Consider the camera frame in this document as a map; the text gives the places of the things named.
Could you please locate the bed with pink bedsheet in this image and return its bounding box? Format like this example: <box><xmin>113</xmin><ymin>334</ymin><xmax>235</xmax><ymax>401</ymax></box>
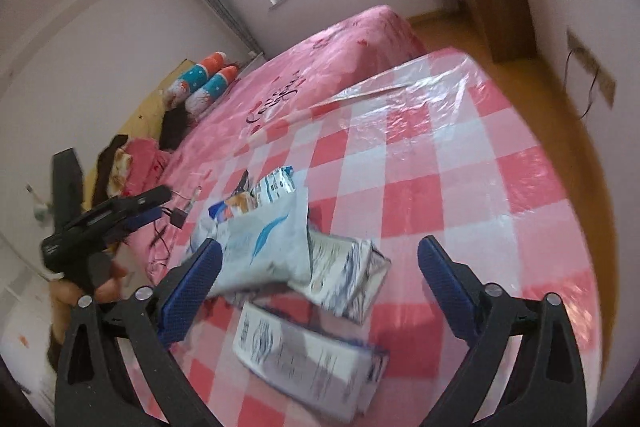
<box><xmin>82</xmin><ymin>4</ymin><xmax>428</xmax><ymax>288</ymax></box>

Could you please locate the person's left forearm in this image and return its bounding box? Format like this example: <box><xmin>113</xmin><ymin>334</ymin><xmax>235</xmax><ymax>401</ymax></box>
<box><xmin>47</xmin><ymin>307</ymin><xmax>71</xmax><ymax>375</ymax></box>

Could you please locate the wall socket panel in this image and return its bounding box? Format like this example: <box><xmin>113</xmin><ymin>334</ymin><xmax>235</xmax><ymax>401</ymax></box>
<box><xmin>566</xmin><ymin>28</ymin><xmax>617</xmax><ymax>110</ymax></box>

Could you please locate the red white checked tablecloth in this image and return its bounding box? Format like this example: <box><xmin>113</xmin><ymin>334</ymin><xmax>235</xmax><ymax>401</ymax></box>
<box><xmin>125</xmin><ymin>47</ymin><xmax>608</xmax><ymax>427</ymax></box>

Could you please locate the blue orange bolster pillow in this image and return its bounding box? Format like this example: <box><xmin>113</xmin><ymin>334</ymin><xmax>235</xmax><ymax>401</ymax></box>
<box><xmin>167</xmin><ymin>52</ymin><xmax>226</xmax><ymax>108</ymax></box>
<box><xmin>185</xmin><ymin>66</ymin><xmax>241</xmax><ymax>112</ymax></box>

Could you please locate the black charger cable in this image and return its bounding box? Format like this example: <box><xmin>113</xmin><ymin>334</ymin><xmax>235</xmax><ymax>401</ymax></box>
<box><xmin>147</xmin><ymin>187</ymin><xmax>203</xmax><ymax>270</ymax></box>

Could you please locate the dark brown garment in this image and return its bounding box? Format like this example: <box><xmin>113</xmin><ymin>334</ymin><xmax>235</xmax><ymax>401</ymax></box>
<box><xmin>92</xmin><ymin>134</ymin><xmax>131</xmax><ymax>208</ymax></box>

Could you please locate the person's left hand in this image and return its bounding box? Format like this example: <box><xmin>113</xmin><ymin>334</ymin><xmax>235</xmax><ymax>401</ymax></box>
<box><xmin>50</xmin><ymin>259</ymin><xmax>130</xmax><ymax>324</ymax></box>

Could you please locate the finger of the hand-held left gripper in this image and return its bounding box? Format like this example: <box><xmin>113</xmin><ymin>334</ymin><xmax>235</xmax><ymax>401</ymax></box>
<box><xmin>131</xmin><ymin>186</ymin><xmax>172</xmax><ymax>210</ymax></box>
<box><xmin>107</xmin><ymin>206</ymin><xmax>165</xmax><ymax>242</ymax></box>

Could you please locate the yellow headboard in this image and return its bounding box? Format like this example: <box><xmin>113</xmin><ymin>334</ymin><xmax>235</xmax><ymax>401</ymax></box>
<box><xmin>82</xmin><ymin>59</ymin><xmax>196</xmax><ymax>212</ymax></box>

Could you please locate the orange blue packet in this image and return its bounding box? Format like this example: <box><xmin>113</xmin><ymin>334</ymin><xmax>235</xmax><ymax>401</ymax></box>
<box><xmin>207</xmin><ymin>192</ymin><xmax>261</xmax><ymax>228</ymax></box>

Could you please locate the pink pillow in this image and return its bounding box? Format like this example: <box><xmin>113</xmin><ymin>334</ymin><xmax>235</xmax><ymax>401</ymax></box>
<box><xmin>125</xmin><ymin>139</ymin><xmax>176</xmax><ymax>188</ymax></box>

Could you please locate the blue white packet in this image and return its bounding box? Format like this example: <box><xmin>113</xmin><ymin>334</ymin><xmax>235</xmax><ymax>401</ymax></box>
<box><xmin>250</xmin><ymin>166</ymin><xmax>298</xmax><ymax>210</ymax></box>

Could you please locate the thin dark wall cable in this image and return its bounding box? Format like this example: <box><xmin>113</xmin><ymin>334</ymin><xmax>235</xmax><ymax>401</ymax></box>
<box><xmin>562</xmin><ymin>47</ymin><xmax>602</xmax><ymax>120</ymax></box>

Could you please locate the black cloth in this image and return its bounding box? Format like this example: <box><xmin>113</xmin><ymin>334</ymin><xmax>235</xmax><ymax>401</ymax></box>
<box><xmin>160</xmin><ymin>109</ymin><xmax>193</xmax><ymax>152</ymax></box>

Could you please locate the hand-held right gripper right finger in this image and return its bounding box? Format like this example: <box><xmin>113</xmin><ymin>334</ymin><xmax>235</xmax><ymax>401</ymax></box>
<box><xmin>416</xmin><ymin>236</ymin><xmax>601</xmax><ymax>427</ymax></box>

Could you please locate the white blue plastic bag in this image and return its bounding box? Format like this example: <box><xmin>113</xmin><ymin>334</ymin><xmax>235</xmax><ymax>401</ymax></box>
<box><xmin>192</xmin><ymin>189</ymin><xmax>313</xmax><ymax>300</ymax></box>

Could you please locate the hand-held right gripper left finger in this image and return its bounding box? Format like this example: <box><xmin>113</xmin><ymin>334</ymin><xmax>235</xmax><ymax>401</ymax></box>
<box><xmin>54</xmin><ymin>238</ymin><xmax>223</xmax><ymax>427</ymax></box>

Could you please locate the white grey printed carton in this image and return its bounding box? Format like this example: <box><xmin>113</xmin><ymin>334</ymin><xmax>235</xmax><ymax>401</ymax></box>
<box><xmin>232</xmin><ymin>302</ymin><xmax>391</xmax><ymax>420</ymax></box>
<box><xmin>300</xmin><ymin>229</ymin><xmax>393</xmax><ymax>325</ymax></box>

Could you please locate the floral pillow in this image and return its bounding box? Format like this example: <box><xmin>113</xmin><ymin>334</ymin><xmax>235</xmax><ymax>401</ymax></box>
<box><xmin>107</xmin><ymin>149</ymin><xmax>135</xmax><ymax>198</ymax></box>

